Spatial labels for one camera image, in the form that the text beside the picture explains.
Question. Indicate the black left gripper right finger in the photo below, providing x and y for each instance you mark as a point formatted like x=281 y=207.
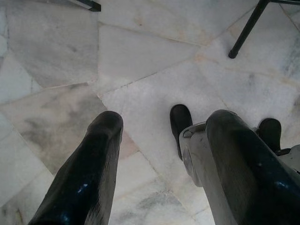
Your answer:
x=246 y=168

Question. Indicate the grey robot leg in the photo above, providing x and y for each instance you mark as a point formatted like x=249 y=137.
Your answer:
x=194 y=159
x=269 y=131

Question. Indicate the grey robot left leg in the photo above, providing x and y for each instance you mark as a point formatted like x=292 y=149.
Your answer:
x=194 y=159

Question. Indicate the grey robot right leg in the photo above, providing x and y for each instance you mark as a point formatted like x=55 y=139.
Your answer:
x=269 y=131

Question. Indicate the marble-pattern folding table red edge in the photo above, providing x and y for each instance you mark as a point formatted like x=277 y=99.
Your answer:
x=246 y=30

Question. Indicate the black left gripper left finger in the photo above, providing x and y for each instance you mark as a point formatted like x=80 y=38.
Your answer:
x=89 y=168

